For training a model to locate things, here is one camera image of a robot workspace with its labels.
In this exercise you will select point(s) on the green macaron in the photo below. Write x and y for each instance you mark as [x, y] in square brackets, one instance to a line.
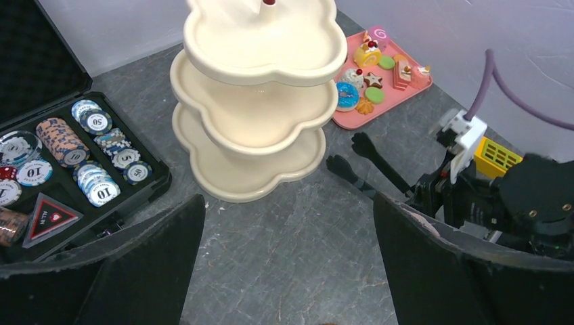
[387, 63]
[374, 95]

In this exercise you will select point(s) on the pink plastic tray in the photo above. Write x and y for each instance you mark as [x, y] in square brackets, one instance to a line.
[352, 119]

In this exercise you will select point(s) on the chocolate star cookie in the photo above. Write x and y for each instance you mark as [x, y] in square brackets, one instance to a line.
[373, 80]

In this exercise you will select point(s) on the white cupcake with cherry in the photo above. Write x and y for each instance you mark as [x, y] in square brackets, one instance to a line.
[354, 77]

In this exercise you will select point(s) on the yellow toy brick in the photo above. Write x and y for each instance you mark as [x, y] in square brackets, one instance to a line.
[493, 160]

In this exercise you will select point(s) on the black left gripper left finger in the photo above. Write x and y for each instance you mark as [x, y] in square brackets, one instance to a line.
[138, 275]

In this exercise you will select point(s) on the black poker chip case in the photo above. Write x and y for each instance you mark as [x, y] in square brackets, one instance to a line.
[60, 138]

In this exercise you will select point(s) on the blue frosted donut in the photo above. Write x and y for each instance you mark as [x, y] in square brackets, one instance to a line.
[348, 97]

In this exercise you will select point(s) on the pink cupcake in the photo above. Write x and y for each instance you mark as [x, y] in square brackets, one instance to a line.
[420, 77]

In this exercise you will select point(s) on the pink layered cake slice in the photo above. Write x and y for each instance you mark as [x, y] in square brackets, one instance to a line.
[401, 73]

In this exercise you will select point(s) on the triangular all-in button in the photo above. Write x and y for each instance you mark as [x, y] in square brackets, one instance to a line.
[49, 218]

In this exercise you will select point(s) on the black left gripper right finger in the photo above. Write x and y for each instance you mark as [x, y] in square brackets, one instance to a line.
[440, 275]

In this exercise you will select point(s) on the orange flower cookie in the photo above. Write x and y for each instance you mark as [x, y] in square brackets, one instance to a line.
[364, 106]

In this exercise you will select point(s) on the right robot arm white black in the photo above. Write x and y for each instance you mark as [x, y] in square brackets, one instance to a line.
[532, 204]

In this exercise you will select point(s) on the cream three-tier serving stand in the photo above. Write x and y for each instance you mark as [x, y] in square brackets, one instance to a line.
[255, 86]

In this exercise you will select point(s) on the pink swirl lollipop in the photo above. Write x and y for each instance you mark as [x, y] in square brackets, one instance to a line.
[379, 34]

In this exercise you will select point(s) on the yellow roll cake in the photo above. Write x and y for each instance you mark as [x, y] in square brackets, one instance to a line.
[368, 53]

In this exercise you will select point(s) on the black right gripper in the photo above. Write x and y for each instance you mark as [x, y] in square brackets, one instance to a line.
[469, 199]

